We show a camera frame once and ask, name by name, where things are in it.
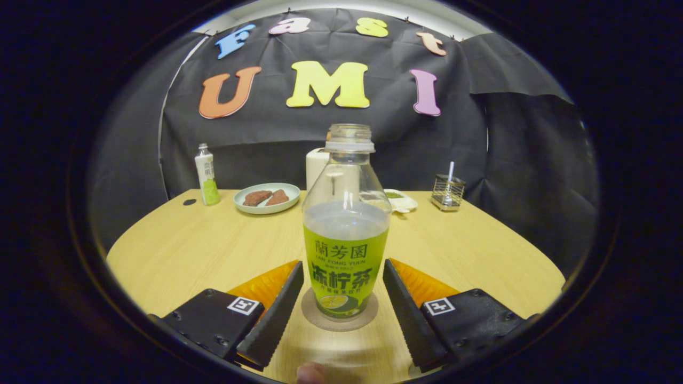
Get round brown coaster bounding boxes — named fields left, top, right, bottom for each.
left=301, top=288, right=379, bottom=332

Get wooden table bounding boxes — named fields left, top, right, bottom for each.
left=107, top=188, right=566, bottom=383

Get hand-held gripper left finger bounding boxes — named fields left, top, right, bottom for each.
left=160, top=260, right=305, bottom=372

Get small white green bottle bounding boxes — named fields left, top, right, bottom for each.
left=194, top=143, right=221, bottom=207

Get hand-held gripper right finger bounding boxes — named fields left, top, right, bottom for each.
left=382, top=258, right=526, bottom=374

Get green label juice bottle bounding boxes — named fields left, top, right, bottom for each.
left=302, top=124, right=392, bottom=321

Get white food tray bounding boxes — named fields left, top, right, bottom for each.
left=384, top=189, right=419, bottom=214

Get white toaster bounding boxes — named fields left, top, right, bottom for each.
left=305, top=148, right=331, bottom=191

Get pale green plate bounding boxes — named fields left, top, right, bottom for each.
left=233, top=182, right=301, bottom=215

